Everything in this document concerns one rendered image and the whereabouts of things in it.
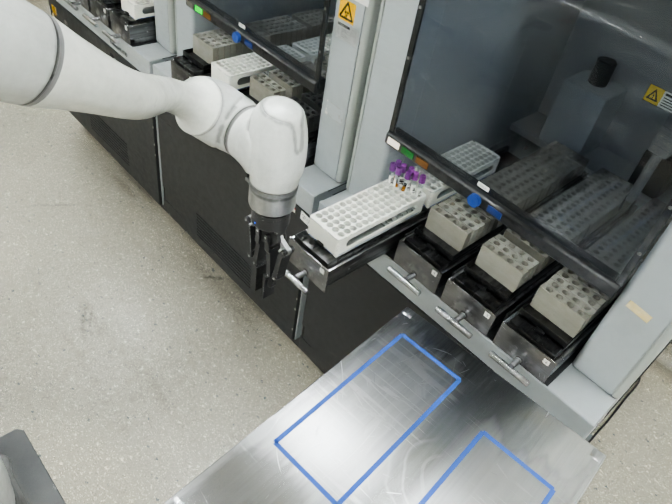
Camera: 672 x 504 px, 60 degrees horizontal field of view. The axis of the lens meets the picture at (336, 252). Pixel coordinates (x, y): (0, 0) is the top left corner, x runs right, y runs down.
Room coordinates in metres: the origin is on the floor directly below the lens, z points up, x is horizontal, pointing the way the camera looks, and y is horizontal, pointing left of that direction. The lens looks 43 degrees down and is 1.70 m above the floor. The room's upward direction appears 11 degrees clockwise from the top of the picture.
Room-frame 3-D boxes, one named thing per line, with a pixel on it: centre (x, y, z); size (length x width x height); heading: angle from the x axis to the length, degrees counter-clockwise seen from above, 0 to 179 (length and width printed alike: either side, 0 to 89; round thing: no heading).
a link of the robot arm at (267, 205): (0.85, 0.14, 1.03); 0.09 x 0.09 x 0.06
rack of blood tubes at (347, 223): (1.09, -0.06, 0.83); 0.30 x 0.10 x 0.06; 140
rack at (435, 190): (1.33, -0.26, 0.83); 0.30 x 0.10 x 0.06; 140
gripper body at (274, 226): (0.85, 0.14, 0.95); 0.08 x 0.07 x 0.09; 50
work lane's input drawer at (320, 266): (1.19, -0.15, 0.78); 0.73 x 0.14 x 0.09; 140
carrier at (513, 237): (1.04, -0.42, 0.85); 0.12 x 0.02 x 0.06; 50
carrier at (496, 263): (0.98, -0.36, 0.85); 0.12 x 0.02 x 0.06; 49
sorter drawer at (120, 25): (2.16, 0.68, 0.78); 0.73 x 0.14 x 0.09; 140
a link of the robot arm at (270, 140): (0.86, 0.15, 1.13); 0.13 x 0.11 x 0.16; 56
